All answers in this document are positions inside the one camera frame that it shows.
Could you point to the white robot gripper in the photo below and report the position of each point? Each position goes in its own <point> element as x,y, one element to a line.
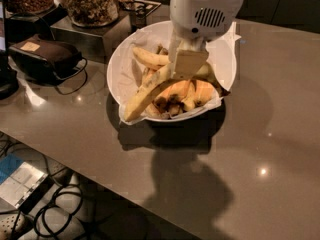
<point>202,15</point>

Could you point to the large front banana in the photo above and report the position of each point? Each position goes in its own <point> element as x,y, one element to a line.
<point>154,85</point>

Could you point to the large banana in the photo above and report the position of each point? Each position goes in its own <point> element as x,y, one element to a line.
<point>154,85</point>
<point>149,59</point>

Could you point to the large rear banana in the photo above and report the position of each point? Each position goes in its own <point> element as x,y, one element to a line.
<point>149,59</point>

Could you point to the white bowl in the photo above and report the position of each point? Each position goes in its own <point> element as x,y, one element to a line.
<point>223,60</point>

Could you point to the bunch of small bananas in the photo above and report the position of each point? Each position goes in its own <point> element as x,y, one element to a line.
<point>183,97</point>

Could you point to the white paper liner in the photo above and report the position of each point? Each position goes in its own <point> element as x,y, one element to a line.
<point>125,74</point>

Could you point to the steel stand block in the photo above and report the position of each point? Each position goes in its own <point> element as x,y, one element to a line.
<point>96,44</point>

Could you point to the glass jar of granola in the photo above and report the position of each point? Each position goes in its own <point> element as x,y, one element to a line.
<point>92,13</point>

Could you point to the black vr headset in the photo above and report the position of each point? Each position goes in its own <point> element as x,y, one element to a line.
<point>46,61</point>

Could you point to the blue and white box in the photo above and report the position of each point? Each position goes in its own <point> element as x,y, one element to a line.
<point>21,183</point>

